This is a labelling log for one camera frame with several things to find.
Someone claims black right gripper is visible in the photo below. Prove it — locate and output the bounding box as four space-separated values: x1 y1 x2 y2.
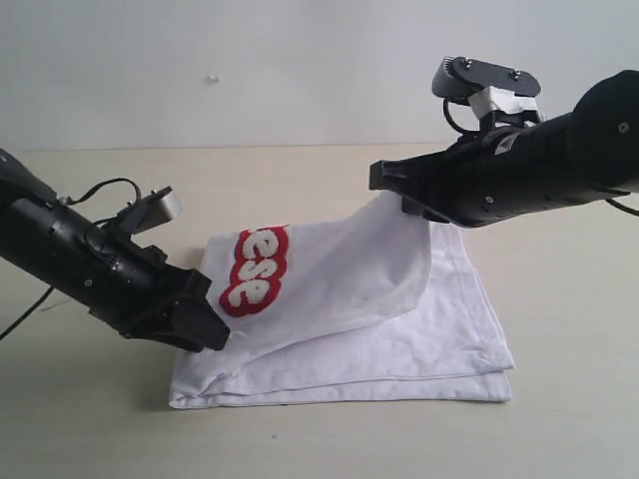
368 112 638 228

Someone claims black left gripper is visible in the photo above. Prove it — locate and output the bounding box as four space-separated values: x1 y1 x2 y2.
1 198 230 352

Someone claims white t-shirt red lettering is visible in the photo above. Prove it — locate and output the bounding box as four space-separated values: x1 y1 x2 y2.
169 193 514 409

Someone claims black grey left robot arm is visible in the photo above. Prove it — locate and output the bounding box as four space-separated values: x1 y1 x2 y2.
1 152 230 352

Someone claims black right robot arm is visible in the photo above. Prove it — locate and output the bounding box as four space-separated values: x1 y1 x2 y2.
368 70 638 228

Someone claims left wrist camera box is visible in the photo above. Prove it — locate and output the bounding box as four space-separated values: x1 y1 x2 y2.
116 187 183 235

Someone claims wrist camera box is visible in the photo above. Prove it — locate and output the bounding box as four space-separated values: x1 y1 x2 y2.
431 56 541 120
116 187 183 235

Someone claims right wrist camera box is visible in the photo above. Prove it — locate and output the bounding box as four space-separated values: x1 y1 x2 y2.
431 56 541 120

